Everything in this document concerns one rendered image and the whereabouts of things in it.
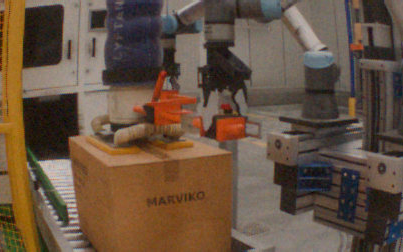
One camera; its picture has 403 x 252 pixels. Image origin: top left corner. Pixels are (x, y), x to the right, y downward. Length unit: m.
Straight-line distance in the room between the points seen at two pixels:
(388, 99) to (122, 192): 0.88
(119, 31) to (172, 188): 0.54
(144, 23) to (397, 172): 0.97
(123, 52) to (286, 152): 0.61
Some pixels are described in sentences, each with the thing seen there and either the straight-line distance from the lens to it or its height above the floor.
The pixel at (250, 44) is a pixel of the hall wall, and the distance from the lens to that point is 12.19.
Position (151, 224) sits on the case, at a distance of 1.49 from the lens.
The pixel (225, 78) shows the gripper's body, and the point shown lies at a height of 1.19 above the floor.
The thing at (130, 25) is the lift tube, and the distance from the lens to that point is 1.62.
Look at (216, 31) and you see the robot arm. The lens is 1.17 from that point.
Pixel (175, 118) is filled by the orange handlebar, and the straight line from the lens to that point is 1.35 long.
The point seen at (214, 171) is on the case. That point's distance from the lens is 1.54.
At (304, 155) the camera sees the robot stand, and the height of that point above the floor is 0.93.
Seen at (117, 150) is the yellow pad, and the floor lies 0.96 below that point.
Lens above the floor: 1.25
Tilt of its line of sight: 8 degrees down
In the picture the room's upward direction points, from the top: 1 degrees counter-clockwise
